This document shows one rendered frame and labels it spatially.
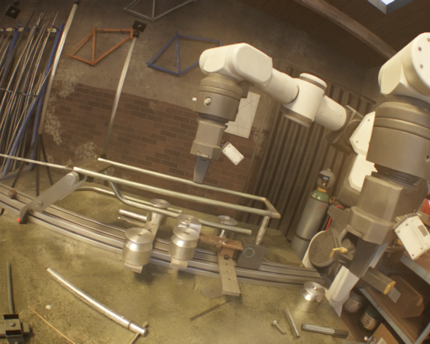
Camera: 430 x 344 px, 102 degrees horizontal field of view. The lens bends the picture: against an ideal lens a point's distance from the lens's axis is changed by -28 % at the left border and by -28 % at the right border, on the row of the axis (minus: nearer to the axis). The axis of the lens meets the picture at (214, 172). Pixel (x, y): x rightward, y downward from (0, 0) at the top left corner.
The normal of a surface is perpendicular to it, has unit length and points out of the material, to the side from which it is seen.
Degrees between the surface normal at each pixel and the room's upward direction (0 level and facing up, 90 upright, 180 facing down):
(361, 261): 95
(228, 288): 0
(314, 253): 71
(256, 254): 90
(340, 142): 110
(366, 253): 95
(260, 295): 0
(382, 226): 93
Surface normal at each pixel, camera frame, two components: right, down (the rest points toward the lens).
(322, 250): -0.79, -0.51
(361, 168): -0.72, -0.45
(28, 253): 0.27, -0.95
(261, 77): 0.58, 0.29
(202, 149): 0.03, 0.19
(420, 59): -0.32, 0.15
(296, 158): -0.72, -0.07
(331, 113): 0.36, 0.46
